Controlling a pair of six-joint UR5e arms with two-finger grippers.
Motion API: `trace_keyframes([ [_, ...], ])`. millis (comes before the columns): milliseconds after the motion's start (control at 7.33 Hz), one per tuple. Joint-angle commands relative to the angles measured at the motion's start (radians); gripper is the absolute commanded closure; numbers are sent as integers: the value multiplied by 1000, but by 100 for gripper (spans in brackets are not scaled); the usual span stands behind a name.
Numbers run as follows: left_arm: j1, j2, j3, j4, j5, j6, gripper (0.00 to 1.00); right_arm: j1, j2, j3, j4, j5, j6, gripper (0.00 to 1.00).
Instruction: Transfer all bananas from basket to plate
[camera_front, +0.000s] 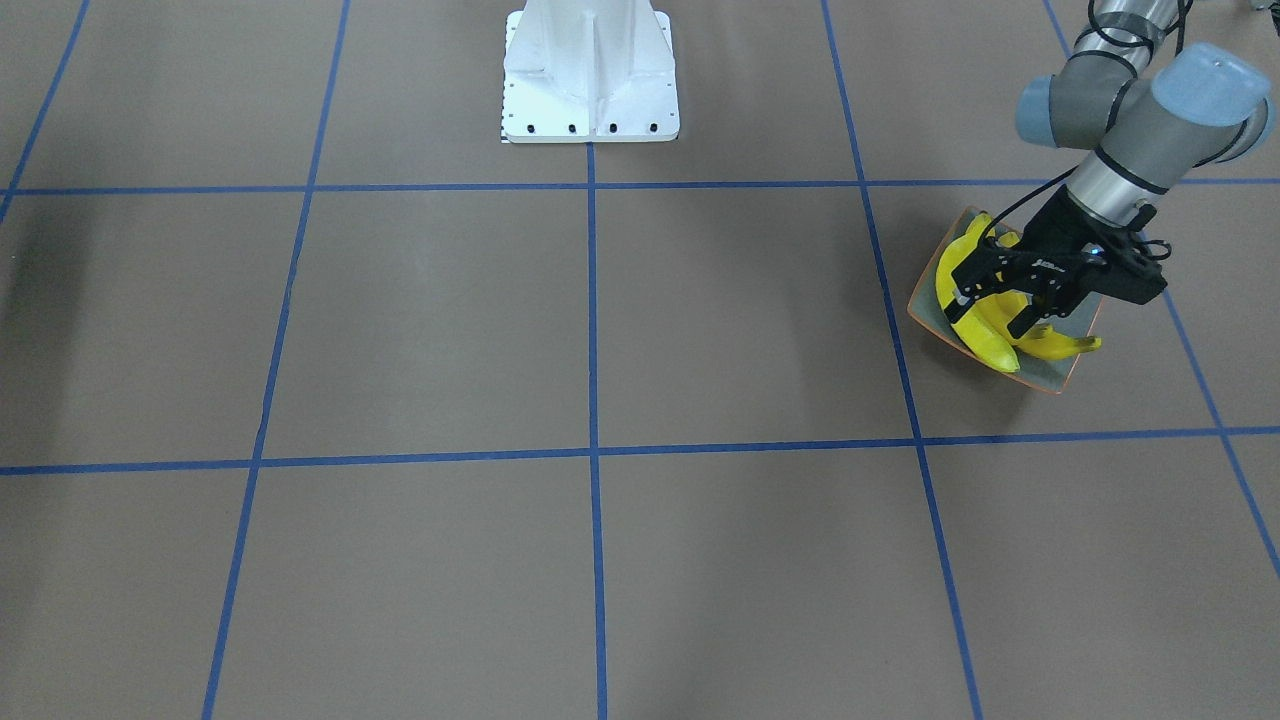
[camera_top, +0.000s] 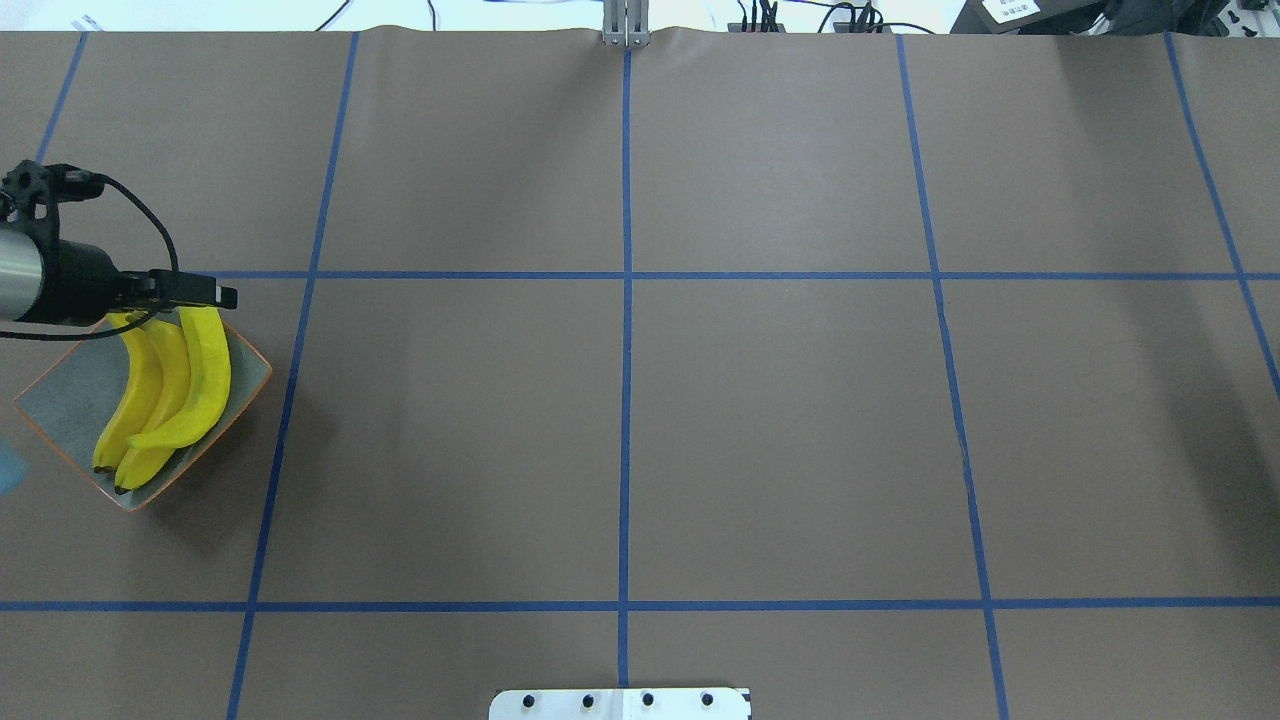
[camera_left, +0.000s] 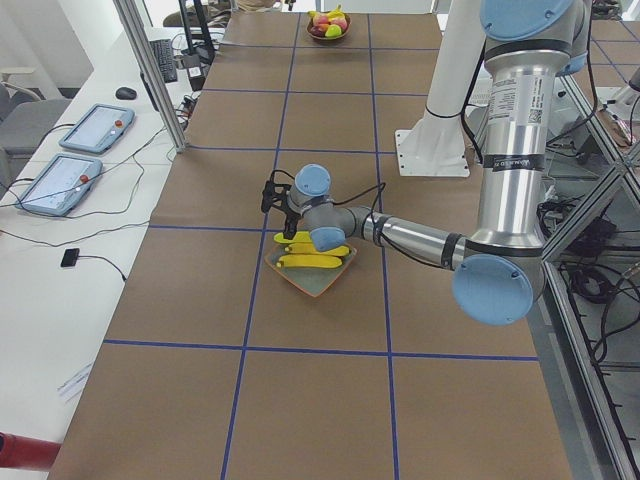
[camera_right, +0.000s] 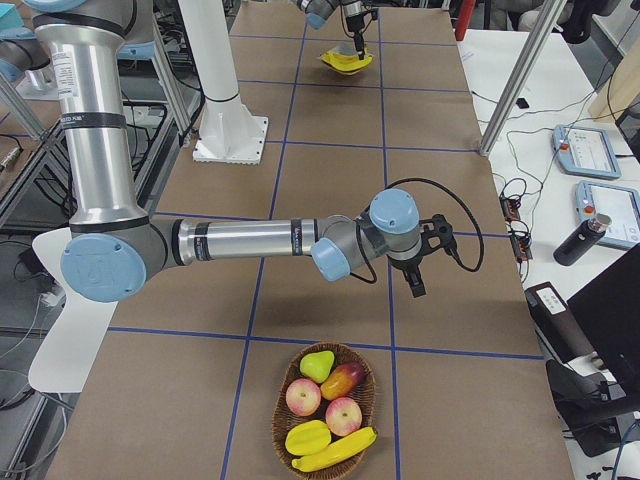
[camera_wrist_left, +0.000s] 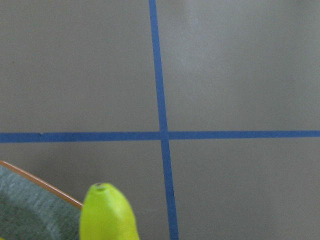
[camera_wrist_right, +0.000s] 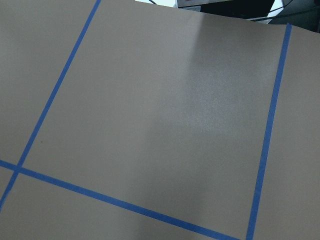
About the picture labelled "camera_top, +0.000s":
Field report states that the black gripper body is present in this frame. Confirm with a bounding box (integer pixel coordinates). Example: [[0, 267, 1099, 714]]
[[28, 241, 151, 327]]

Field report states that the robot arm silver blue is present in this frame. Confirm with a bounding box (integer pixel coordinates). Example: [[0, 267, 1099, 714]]
[[1, 229, 239, 327]]

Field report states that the grey square plate orange rim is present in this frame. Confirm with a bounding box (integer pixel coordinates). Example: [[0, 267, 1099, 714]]
[[14, 322, 273, 512]]

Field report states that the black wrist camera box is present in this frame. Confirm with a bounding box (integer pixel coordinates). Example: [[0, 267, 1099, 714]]
[[1, 160, 106, 222]]

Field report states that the aluminium frame post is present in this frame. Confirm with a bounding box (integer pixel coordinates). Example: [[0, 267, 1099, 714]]
[[602, 0, 652, 50]]

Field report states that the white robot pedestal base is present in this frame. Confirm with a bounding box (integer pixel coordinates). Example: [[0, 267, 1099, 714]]
[[488, 687, 753, 719]]

